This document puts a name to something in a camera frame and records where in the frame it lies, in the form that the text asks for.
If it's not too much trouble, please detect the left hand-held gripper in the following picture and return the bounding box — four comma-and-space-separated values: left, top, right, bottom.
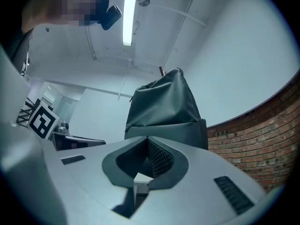
28, 101, 107, 151

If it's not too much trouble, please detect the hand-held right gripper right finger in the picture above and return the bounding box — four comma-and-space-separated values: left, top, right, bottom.
130, 136, 268, 225

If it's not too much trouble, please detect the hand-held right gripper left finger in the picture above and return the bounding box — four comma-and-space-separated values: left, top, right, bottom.
41, 136, 149, 225

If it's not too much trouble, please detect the dark grey backpack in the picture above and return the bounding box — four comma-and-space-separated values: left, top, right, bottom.
124, 67, 209, 151

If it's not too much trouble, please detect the black metal railing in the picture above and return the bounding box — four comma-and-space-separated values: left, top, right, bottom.
15, 97, 40, 127

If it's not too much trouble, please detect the person's dark jacket torso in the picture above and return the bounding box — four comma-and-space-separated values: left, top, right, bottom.
4, 29, 33, 76

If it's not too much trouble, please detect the long ceiling light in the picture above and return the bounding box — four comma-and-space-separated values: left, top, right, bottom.
122, 0, 139, 47

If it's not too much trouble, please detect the person's head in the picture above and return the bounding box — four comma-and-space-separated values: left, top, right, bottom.
21, 0, 111, 32

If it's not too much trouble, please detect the white ceiling conduit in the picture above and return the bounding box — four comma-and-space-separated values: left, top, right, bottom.
163, 0, 200, 68

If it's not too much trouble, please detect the black head camera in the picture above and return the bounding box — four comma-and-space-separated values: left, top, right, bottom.
100, 5, 123, 31

